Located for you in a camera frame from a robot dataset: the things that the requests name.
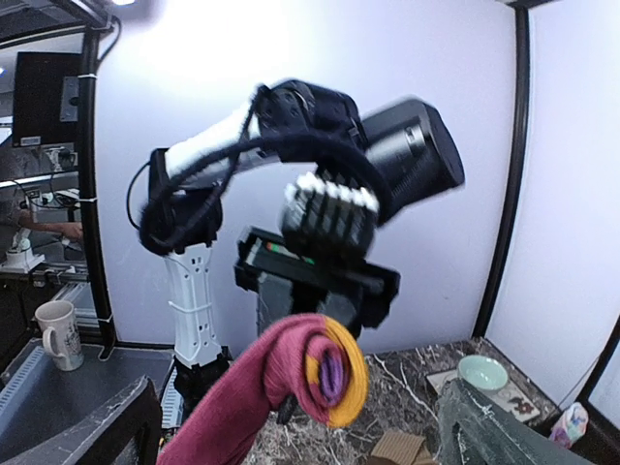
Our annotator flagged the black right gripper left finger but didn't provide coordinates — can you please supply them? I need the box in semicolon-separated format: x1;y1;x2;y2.
6;376;163;464

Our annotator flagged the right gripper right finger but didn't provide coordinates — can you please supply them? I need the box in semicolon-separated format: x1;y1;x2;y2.
438;379;582;464

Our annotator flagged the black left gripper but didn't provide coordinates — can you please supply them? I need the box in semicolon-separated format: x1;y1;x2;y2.
234;98;465;336

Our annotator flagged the brown sock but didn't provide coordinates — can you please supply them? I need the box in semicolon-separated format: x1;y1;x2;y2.
365;430;436;465

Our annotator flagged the magenta striped sock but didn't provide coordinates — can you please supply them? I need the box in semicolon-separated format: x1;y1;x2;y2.
157;313;369;464

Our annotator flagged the green ceramic bowl on plate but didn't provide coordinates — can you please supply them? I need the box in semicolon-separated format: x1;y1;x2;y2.
457;355;509;393

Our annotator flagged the pink white rolled sock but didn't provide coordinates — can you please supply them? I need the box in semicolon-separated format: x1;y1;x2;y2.
549;402;589;449

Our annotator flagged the white coffee mug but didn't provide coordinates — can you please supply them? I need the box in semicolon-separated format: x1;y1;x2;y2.
35;300;83;372

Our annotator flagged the black monitor screen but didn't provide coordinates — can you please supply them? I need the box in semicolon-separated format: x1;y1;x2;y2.
12;51;80;147

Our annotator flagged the black right corner post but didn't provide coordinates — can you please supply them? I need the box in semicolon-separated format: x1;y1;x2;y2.
471;8;532;340

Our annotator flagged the black corner post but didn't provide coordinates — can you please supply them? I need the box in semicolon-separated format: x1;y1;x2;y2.
471;8;532;340
77;28;117;360

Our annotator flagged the black left corner post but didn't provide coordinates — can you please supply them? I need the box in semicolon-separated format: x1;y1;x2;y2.
77;28;117;360

